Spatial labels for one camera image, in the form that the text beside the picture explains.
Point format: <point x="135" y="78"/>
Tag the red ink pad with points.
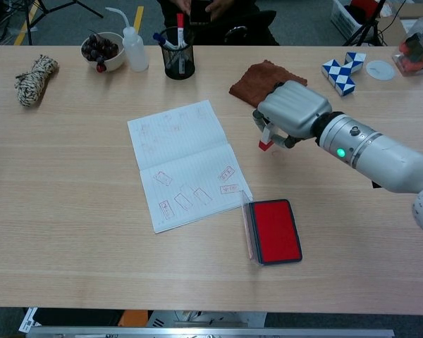
<point x="276" y="236"/>

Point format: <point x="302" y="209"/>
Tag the white paper label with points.
<point x="29" y="320"/>

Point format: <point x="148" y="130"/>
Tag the black mesh pen holder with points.
<point x="179" y="68"/>

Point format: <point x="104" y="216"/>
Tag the small rubber stamp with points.
<point x="266" y="139"/>

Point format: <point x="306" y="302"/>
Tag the blue capped marker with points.
<point x="162" y="39"/>

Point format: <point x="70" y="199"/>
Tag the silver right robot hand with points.
<point x="296" y="109"/>

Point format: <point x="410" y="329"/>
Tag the black tripod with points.
<point x="30" y="21"/>
<point x="368" y="26"/>

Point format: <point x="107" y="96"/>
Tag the clear plastic squeeze bottle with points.
<point x="135" y="53"/>

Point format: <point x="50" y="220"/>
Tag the aluminium rail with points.
<point x="211" y="333"/>

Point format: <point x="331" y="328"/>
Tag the dark grape bunch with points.
<point x="98" y="49"/>

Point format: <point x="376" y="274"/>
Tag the red capped marker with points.
<point x="180" y="28"/>

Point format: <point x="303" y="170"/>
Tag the blue white snake cube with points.
<point x="340" y="75"/>

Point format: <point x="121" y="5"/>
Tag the round clear plastic lid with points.
<point x="380" y="70"/>

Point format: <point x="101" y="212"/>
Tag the brown folded cloth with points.
<point x="254" y="84"/>

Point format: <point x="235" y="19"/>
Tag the brown cardboard box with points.
<point x="391" y="26"/>

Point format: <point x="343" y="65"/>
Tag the white bowl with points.
<point x="113" y="63"/>

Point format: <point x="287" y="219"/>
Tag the black phone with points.
<point x="201" y="12"/>

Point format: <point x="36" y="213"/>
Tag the white plastic basket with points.
<point x="345" y="19"/>

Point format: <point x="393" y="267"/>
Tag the person in black clothes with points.
<point x="239" y="24"/>

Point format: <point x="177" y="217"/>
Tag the clear box with orange items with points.
<point x="416" y="56"/>

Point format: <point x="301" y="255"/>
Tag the open lined notebook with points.
<point x="187" y="165"/>

